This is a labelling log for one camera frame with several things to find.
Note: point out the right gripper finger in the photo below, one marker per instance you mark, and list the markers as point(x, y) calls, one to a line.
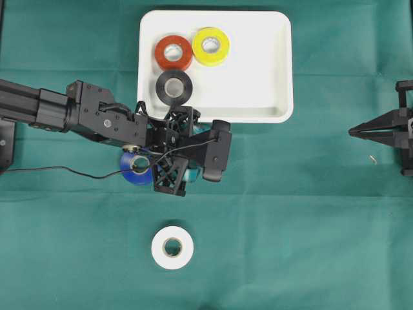
point(390, 138)
point(389, 120)

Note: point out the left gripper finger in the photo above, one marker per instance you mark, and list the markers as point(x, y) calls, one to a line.
point(200, 128)
point(190, 175)

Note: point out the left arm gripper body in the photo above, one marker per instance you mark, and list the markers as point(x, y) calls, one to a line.
point(162, 140)

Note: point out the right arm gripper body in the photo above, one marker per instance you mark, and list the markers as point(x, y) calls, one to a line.
point(402, 87)

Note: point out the black tape roll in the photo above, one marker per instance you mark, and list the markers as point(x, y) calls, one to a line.
point(174, 87)

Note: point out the red tape roll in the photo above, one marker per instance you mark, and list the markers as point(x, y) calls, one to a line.
point(173, 52)

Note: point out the yellow tape roll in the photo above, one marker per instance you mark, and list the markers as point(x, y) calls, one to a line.
point(210, 46)

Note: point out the teal tape roll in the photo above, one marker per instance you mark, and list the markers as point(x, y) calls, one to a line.
point(193, 164)

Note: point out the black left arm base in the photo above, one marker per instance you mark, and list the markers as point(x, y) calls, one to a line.
point(7, 138)

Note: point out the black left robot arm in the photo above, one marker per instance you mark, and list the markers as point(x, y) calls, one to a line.
point(93, 113)

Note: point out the blue tape roll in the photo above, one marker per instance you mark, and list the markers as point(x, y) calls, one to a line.
point(135, 169)

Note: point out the white tape roll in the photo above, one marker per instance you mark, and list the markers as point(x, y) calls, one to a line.
point(159, 253)

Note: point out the white plastic tray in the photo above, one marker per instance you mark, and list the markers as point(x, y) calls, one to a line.
point(254, 83)

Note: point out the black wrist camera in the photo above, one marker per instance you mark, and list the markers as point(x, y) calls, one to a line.
point(209, 150)

